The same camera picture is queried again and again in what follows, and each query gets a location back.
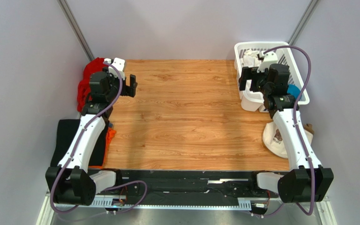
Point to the aluminium rail frame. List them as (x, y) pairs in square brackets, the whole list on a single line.
[(165, 208)]

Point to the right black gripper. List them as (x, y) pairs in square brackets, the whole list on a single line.
[(249, 80)]

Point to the white plastic basket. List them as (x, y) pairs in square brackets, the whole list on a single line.
[(254, 101)]

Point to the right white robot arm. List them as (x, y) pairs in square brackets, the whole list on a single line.
[(307, 180)]

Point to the red t-shirt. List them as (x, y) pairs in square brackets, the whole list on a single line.
[(83, 89)]

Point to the white printed t-shirt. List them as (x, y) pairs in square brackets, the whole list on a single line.
[(250, 59)]

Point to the cream tote bag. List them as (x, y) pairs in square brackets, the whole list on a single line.
[(273, 140)]

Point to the orange t-shirt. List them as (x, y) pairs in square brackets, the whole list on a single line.
[(110, 135)]

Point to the teal blue t-shirt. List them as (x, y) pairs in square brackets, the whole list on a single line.
[(293, 90)]

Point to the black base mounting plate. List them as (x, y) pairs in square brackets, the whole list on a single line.
[(189, 188)]

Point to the black folded t-shirt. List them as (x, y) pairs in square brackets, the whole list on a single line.
[(66, 132)]

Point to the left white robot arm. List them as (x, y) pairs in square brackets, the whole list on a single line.
[(69, 181)]

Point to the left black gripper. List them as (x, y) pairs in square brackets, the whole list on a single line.
[(129, 91)]

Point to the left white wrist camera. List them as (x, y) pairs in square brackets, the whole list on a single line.
[(119, 64)]

